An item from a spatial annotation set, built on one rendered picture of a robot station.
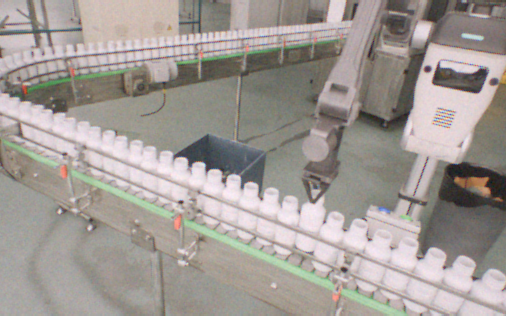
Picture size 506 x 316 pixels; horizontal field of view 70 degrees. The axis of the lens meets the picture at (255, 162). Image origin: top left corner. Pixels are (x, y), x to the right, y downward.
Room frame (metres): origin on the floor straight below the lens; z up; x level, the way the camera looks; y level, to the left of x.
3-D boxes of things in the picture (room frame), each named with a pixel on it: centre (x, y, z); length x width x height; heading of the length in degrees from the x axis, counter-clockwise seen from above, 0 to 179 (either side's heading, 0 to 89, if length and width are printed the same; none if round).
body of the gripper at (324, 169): (0.75, -0.16, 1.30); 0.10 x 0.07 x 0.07; 156
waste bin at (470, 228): (1.91, -1.39, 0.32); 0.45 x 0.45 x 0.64
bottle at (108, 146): (1.03, 0.48, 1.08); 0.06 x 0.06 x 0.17
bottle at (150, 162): (0.95, 0.32, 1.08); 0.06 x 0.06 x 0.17
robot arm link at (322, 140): (0.71, -0.15, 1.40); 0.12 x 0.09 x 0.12; 155
